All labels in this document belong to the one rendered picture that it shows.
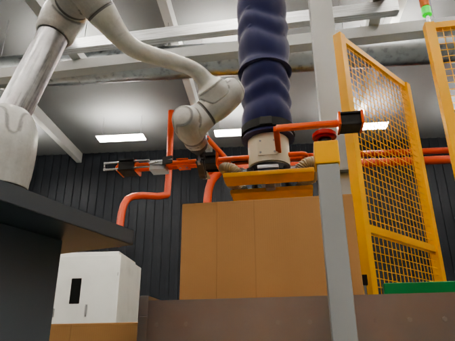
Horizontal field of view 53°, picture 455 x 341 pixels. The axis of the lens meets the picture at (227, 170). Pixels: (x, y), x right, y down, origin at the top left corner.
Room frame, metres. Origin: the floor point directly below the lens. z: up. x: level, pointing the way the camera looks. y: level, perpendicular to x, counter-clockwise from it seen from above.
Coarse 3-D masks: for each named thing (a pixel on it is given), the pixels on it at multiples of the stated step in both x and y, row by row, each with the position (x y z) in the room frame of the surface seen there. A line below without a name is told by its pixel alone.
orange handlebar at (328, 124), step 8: (328, 120) 1.40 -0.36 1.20; (336, 120) 1.40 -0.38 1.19; (280, 128) 1.43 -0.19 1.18; (288, 128) 1.42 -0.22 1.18; (296, 128) 1.42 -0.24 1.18; (304, 128) 1.42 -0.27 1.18; (312, 128) 1.42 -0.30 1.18; (320, 128) 1.42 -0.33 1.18; (280, 144) 1.56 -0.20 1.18; (280, 152) 1.63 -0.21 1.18; (288, 152) 1.66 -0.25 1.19; (296, 152) 1.66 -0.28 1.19; (304, 152) 1.65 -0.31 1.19; (176, 160) 1.73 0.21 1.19; (184, 160) 1.72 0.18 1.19; (192, 160) 1.72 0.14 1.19; (224, 160) 1.70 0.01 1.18; (232, 160) 1.70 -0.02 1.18; (240, 160) 1.70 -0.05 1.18; (296, 160) 1.71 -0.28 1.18; (144, 168) 1.79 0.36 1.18; (176, 168) 1.78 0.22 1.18; (184, 168) 1.77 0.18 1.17
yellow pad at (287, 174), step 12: (252, 168) 1.61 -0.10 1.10; (288, 168) 1.56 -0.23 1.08; (300, 168) 1.54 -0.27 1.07; (312, 168) 1.54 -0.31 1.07; (228, 180) 1.61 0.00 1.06; (240, 180) 1.61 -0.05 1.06; (252, 180) 1.62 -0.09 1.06; (264, 180) 1.62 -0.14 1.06; (276, 180) 1.62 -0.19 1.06; (288, 180) 1.62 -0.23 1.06; (300, 180) 1.62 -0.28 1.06; (312, 180) 1.62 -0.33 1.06
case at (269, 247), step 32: (192, 224) 1.56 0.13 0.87; (224, 224) 1.54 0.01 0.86; (256, 224) 1.52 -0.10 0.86; (288, 224) 1.50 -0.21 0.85; (320, 224) 1.48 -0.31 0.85; (352, 224) 1.47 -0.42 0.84; (192, 256) 1.55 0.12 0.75; (224, 256) 1.54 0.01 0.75; (256, 256) 1.52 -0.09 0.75; (288, 256) 1.50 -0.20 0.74; (320, 256) 1.48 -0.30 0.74; (352, 256) 1.47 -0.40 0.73; (192, 288) 1.55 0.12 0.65; (224, 288) 1.54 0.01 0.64; (256, 288) 1.52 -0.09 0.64; (288, 288) 1.50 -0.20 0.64; (320, 288) 1.49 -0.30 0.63
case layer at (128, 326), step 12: (60, 324) 1.64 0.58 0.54; (72, 324) 1.63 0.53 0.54; (84, 324) 1.62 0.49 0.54; (96, 324) 1.61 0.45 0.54; (108, 324) 1.61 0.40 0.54; (120, 324) 1.60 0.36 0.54; (132, 324) 1.59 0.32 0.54; (60, 336) 1.63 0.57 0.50; (72, 336) 1.63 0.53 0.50; (84, 336) 1.62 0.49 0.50; (96, 336) 1.61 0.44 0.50; (108, 336) 1.61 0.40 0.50; (120, 336) 1.60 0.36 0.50; (132, 336) 1.59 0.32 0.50
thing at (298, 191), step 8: (288, 184) 1.77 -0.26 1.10; (232, 192) 1.77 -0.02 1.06; (240, 192) 1.77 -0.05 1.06; (248, 192) 1.76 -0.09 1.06; (256, 192) 1.76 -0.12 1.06; (264, 192) 1.76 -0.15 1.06; (272, 192) 1.76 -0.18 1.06; (280, 192) 1.76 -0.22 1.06; (288, 192) 1.76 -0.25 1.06; (296, 192) 1.76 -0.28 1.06; (304, 192) 1.76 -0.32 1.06; (312, 192) 1.77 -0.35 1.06
